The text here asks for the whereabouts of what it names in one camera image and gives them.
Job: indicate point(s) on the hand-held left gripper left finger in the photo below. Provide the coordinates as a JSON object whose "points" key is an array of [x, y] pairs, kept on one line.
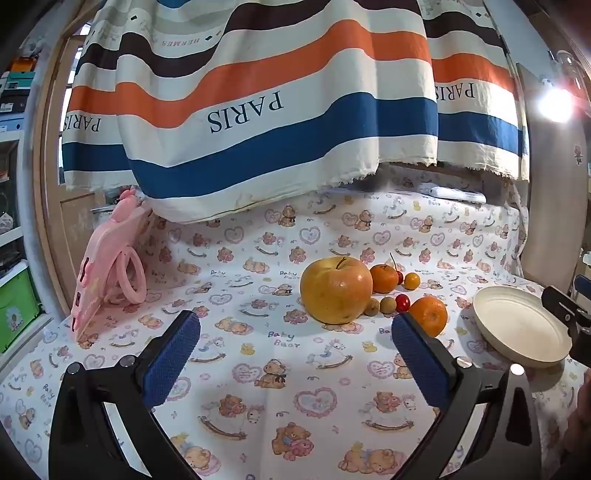
{"points": [[171, 360]]}

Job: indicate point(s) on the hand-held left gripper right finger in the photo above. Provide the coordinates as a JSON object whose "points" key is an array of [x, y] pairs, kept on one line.
{"points": [[420, 364]]}

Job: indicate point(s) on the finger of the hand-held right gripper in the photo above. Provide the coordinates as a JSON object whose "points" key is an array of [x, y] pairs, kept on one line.
{"points": [[561, 308]]}

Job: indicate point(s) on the cream plate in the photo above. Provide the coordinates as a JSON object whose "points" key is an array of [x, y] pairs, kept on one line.
{"points": [[517, 323]]}

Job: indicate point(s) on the orange mandarin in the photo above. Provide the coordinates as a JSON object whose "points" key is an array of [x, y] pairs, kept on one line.
{"points": [[431, 316], [382, 279]]}

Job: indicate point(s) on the red cherry tomato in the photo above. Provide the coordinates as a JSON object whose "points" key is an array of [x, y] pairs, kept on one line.
{"points": [[402, 302]]}

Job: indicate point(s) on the small brown longan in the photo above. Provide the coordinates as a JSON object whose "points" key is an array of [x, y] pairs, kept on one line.
{"points": [[387, 304], [371, 307]]}

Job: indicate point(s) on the small yellow tomato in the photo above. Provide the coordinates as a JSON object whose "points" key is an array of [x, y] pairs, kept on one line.
{"points": [[412, 280]]}

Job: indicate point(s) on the red cherry with stem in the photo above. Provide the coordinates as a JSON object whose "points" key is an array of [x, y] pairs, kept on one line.
{"points": [[399, 278]]}

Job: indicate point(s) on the large yellow apple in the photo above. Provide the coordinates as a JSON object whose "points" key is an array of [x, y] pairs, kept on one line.
{"points": [[334, 290]]}

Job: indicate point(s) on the wooden board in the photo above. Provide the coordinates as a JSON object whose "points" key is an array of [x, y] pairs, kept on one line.
{"points": [[554, 207]]}

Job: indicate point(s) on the bear print tablecloth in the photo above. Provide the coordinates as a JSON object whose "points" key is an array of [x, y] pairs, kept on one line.
{"points": [[277, 369]]}

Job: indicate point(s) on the white flat device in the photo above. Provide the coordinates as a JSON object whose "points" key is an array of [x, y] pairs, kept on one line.
{"points": [[452, 193]]}

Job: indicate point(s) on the green plastic bin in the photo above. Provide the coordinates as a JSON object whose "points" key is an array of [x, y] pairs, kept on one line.
{"points": [[18, 309]]}

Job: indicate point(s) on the wooden door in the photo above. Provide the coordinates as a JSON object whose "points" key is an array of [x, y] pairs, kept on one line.
{"points": [[69, 221]]}

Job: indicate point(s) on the bright lamp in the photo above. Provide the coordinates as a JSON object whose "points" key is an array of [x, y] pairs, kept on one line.
{"points": [[556, 104]]}

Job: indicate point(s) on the striped cloth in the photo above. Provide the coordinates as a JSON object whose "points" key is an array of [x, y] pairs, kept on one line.
{"points": [[277, 138]]}

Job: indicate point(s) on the storage shelf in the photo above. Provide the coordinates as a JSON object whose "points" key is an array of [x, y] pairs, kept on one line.
{"points": [[14, 161]]}

